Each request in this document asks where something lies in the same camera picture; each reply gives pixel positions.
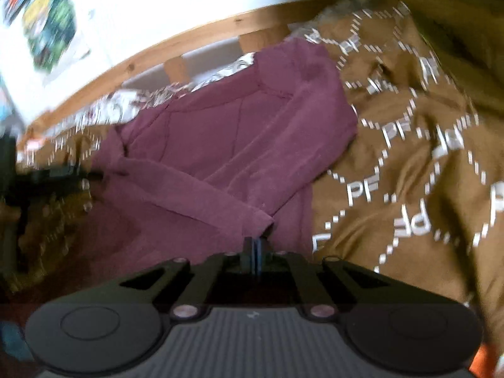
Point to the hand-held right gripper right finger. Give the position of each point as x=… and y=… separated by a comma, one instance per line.
x=260, y=259

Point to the brown printed blanket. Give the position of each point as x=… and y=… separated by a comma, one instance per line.
x=413, y=157

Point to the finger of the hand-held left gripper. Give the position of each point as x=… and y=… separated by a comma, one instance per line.
x=59, y=179

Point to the green wall poster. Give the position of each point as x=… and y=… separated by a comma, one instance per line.
x=51, y=27

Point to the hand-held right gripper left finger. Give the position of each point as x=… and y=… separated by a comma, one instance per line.
x=249, y=258

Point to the orange cloth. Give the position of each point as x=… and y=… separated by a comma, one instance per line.
x=492, y=358

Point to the maroon sweatshirt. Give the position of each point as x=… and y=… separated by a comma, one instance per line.
x=236, y=141

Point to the blue cloth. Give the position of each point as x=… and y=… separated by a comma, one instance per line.
x=12, y=338

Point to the wooden bed frame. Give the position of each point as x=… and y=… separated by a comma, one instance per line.
x=149, y=57

